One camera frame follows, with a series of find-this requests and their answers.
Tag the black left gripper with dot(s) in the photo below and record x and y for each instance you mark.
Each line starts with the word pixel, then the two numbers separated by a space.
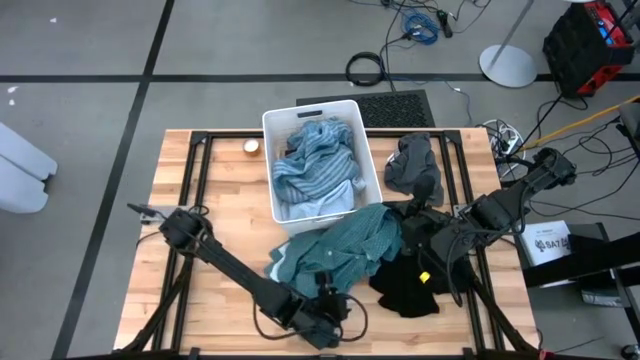
pixel 325 320

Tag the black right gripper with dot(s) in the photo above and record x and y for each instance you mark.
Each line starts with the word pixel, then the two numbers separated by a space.
pixel 425 230

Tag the dark grey garment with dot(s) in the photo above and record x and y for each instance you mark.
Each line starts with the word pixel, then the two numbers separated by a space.
pixel 407 165

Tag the teal patterned shirt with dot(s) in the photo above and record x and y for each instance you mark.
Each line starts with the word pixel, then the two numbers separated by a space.
pixel 345 245

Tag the black garment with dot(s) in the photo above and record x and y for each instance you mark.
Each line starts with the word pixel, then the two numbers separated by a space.
pixel 400 295

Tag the light blue shirt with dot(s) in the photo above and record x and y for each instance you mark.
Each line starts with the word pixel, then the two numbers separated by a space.
pixel 330 200

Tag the blue striped woven shirt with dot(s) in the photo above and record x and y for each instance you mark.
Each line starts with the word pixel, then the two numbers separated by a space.
pixel 315 165

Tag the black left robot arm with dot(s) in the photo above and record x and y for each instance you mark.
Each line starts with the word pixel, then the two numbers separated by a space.
pixel 235 270

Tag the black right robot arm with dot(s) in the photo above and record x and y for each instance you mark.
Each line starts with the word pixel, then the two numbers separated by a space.
pixel 510 205

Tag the white power strip bundle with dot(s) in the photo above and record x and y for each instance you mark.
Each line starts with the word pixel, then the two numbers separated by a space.
pixel 506 142

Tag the black floor mat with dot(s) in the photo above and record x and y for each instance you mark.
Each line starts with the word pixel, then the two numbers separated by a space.
pixel 400 110

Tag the white printed cardboard box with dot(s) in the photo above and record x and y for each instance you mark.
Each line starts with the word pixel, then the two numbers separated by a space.
pixel 545 245

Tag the grey round floor stand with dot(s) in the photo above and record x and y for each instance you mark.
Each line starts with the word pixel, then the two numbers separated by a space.
pixel 507 67

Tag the yellow pole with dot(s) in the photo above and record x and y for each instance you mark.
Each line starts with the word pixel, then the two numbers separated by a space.
pixel 575 125

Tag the white perforated laundry basket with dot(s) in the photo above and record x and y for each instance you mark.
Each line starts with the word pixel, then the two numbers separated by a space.
pixel 272 125

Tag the black equipment cart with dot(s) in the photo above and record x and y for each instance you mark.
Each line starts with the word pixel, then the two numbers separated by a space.
pixel 610 260

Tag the grey plastic bag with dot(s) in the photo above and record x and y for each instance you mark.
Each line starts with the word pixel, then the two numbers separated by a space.
pixel 602 298

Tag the black power adapter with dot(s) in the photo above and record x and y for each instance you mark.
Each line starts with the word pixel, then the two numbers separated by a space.
pixel 445 25

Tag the black red equipment case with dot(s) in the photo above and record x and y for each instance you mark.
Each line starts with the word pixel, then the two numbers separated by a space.
pixel 575 50

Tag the grey chair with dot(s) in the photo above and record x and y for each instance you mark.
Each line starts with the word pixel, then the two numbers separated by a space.
pixel 631 120

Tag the white grey furniture piece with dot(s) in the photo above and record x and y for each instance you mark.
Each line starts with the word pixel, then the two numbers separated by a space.
pixel 25 170

